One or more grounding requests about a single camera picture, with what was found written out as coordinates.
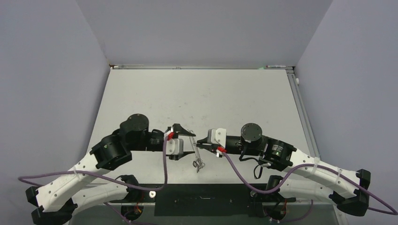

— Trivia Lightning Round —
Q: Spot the aluminium rail back edge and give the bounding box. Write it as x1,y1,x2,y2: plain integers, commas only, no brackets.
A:
109,65,294,70

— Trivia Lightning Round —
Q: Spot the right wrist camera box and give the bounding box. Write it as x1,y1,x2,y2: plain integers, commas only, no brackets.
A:
207,128,227,148

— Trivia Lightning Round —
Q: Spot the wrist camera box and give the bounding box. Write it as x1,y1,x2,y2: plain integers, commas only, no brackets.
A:
166,138,184,156
207,128,227,148

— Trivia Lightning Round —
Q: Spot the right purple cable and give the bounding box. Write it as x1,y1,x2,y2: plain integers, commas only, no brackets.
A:
219,150,398,223

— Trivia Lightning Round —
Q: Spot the aluminium rail edge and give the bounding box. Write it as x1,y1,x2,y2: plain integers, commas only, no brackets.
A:
109,65,294,70
286,70,320,157

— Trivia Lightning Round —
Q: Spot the perforated metal key plate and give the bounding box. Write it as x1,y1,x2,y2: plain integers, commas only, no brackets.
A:
189,136,206,173

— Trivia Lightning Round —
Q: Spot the aluminium rail right edge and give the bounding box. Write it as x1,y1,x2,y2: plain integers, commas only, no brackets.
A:
286,70,320,157

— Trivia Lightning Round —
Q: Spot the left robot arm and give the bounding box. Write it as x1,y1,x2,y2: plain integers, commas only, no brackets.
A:
26,114,194,225

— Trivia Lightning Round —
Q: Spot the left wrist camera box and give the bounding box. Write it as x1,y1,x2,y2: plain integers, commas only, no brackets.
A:
166,138,184,156

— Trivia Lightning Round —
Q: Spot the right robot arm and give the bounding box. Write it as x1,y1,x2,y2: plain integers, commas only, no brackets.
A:
196,123,371,217

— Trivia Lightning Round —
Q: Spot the marker pen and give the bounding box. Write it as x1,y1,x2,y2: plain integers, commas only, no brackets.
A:
265,65,287,69

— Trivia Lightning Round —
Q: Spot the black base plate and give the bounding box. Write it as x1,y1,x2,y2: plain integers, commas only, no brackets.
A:
121,184,296,220

